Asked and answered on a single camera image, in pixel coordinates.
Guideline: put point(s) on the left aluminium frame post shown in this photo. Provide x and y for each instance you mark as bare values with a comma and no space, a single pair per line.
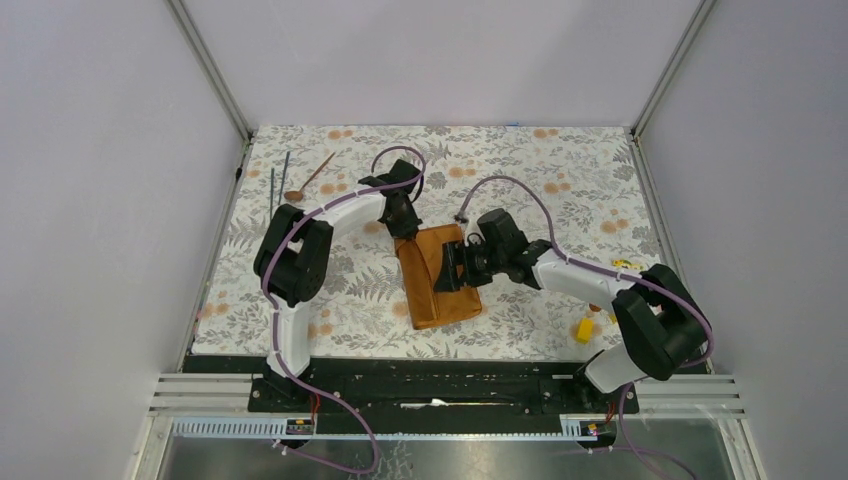
209,68

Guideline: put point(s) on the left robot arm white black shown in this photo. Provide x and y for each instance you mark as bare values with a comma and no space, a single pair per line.
294,255

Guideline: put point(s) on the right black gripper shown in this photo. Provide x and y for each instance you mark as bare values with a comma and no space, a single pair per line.
457,253

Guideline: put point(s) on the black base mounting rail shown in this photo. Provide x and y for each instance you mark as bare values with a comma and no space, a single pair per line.
430,397

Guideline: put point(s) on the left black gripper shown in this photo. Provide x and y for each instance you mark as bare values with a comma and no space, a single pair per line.
408,228

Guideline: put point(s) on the right aluminium frame post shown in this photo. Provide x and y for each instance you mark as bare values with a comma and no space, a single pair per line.
669,72

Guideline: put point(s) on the aluminium frame post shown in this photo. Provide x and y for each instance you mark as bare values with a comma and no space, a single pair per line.
209,68
669,72

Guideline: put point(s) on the yellow cylinder block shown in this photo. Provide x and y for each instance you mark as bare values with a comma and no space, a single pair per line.
583,332

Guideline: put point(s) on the dark teal chopstick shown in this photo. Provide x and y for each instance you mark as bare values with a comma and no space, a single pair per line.
271,192
283,177

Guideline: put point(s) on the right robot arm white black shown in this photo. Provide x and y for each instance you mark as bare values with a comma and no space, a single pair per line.
660,325

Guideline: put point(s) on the dark teal chopstick left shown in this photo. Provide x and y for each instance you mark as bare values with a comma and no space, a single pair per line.
271,192

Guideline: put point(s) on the dark teal chopstick right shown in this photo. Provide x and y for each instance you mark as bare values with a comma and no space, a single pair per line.
283,177

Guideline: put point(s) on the orange cloth napkin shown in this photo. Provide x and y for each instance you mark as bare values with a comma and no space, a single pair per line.
421,261

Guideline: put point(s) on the yellow numbered die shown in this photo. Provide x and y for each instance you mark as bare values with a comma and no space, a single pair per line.
624,264

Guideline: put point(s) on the brown wooden spoon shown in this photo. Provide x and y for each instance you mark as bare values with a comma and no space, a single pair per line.
298,195

